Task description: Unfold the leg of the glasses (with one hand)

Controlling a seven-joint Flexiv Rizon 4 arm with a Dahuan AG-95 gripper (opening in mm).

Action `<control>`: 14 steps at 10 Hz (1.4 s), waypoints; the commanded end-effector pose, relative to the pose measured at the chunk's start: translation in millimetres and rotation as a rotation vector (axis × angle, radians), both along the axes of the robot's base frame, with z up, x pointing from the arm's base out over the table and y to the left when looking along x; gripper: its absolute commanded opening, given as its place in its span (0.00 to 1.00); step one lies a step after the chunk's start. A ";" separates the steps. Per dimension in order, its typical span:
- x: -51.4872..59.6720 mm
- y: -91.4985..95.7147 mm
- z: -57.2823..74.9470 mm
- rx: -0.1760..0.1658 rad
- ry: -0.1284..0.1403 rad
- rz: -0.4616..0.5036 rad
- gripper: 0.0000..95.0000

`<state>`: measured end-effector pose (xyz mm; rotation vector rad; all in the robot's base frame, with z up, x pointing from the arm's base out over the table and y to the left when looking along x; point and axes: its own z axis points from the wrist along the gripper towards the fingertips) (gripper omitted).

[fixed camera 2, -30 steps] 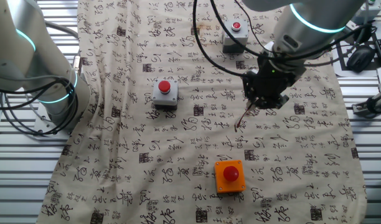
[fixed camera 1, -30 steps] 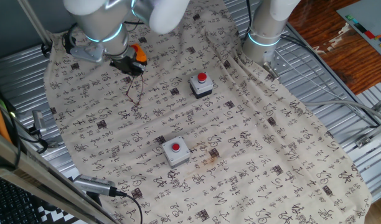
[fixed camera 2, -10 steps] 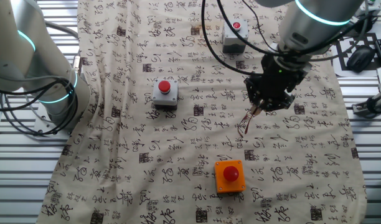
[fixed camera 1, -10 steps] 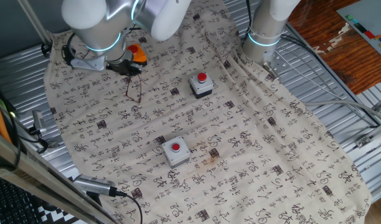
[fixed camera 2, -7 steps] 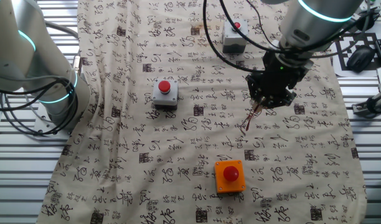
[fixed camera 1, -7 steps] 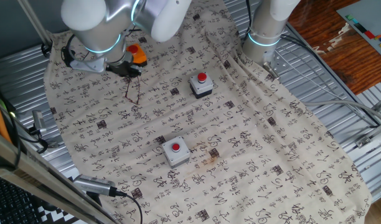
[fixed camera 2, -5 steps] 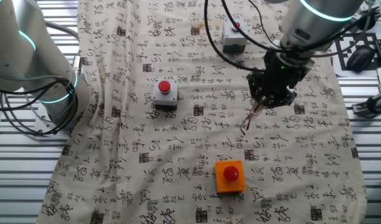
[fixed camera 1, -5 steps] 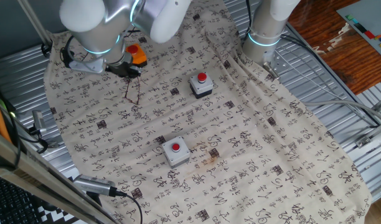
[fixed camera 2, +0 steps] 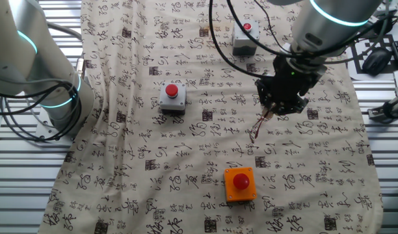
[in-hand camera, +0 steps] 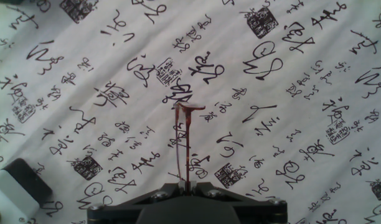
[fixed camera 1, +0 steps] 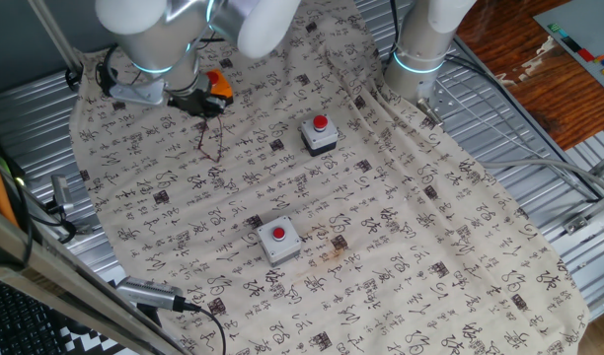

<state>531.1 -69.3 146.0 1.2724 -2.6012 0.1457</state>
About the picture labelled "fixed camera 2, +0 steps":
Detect black base cable bundle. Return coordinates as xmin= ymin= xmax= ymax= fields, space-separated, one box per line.
xmin=0 ymin=77 xmax=83 ymax=141

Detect grey box green button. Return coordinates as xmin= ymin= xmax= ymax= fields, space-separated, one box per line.
xmin=374 ymin=0 xmax=398 ymax=19

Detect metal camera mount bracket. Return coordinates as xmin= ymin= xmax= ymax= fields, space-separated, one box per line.
xmin=367 ymin=96 xmax=398 ymax=124

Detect beige calligraphy print cloth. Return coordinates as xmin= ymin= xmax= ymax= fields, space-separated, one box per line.
xmin=38 ymin=0 xmax=384 ymax=234

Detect grey box mushroom red button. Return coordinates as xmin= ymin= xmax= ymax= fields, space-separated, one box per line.
xmin=159 ymin=82 xmax=187 ymax=115

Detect metal base connector plug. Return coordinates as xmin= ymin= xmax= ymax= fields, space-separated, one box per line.
xmin=75 ymin=57 xmax=86 ymax=80

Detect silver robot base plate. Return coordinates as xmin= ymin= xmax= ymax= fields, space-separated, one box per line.
xmin=34 ymin=114 xmax=78 ymax=147

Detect dark red framed glasses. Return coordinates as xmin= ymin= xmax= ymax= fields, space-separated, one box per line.
xmin=247 ymin=107 xmax=276 ymax=144

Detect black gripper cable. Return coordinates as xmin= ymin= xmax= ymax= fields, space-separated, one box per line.
xmin=226 ymin=0 xmax=393 ymax=60
xmin=208 ymin=0 xmax=265 ymax=79

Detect grey base cable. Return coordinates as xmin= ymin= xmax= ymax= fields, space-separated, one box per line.
xmin=44 ymin=21 xmax=83 ymax=42

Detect black computer mouse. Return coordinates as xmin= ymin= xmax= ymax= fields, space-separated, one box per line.
xmin=362 ymin=47 xmax=393 ymax=77

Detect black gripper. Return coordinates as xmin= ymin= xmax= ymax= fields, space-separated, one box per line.
xmin=254 ymin=55 xmax=328 ymax=118

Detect orange box red button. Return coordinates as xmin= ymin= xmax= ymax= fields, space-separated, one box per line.
xmin=223 ymin=166 xmax=258 ymax=203

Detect grey box flat red button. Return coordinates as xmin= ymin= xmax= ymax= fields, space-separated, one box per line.
xmin=232 ymin=19 xmax=261 ymax=57

